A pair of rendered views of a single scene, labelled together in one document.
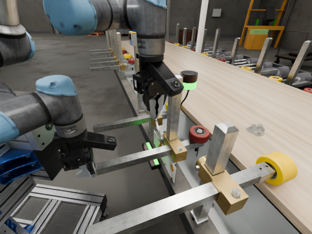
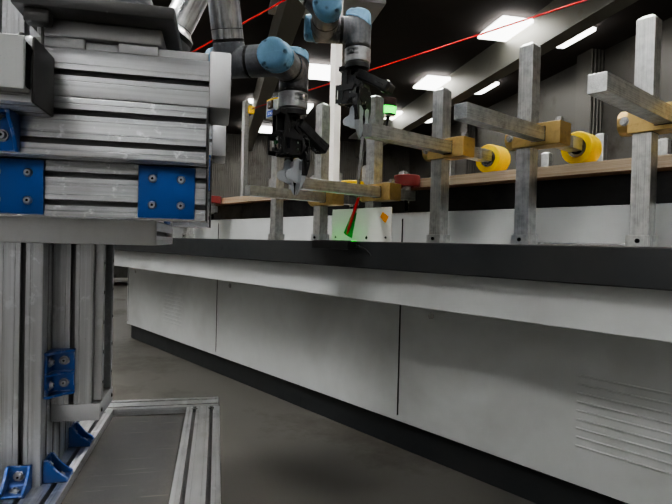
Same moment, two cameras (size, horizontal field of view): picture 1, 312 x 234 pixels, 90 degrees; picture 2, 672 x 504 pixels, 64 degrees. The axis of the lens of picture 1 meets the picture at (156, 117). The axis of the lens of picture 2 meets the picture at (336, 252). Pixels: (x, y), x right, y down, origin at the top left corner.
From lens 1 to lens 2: 1.30 m
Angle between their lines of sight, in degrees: 38
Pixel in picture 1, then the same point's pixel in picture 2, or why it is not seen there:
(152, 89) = (362, 93)
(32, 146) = (215, 147)
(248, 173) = not seen: hidden behind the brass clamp
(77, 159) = (296, 142)
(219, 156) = (443, 113)
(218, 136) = (438, 97)
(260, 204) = (498, 224)
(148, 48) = (360, 53)
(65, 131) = (298, 98)
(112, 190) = not seen: hidden behind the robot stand
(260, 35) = not seen: hidden behind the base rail
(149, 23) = (362, 33)
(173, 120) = (377, 152)
